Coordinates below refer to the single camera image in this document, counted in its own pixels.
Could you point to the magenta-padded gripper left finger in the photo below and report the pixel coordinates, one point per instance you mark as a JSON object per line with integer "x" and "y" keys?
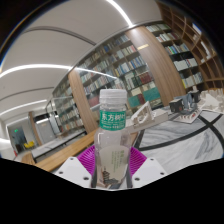
{"x": 74, "y": 170}

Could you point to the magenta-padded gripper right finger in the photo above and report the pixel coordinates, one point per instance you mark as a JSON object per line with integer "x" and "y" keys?
{"x": 148, "y": 171}

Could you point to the clear bottle with green label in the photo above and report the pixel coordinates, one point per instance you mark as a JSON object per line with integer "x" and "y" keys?
{"x": 112, "y": 150}

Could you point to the curved wooden slatted bench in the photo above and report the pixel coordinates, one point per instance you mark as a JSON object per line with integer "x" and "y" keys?
{"x": 63, "y": 153}

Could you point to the long grey marble table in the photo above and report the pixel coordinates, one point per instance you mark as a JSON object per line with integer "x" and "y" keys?
{"x": 56, "y": 143}

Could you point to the yellow chair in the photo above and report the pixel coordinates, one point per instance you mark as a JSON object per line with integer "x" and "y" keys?
{"x": 29, "y": 144}

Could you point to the white stepped architectural model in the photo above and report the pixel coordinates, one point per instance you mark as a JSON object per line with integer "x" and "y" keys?
{"x": 145, "y": 116}

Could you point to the dark grey building model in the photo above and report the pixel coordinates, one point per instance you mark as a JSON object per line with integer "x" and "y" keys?
{"x": 183, "y": 103}

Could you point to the large white city model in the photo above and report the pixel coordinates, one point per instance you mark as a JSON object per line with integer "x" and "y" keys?
{"x": 213, "y": 101}

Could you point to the ceiling light strips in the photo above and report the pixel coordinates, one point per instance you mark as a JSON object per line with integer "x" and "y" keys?
{"x": 33, "y": 68}

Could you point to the wooden cubby shelf unit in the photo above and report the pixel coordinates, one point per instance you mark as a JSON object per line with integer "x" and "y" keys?
{"x": 200, "y": 36}

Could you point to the wall bookshelf full of books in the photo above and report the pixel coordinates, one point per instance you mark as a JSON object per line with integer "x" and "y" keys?
{"x": 133, "y": 73}

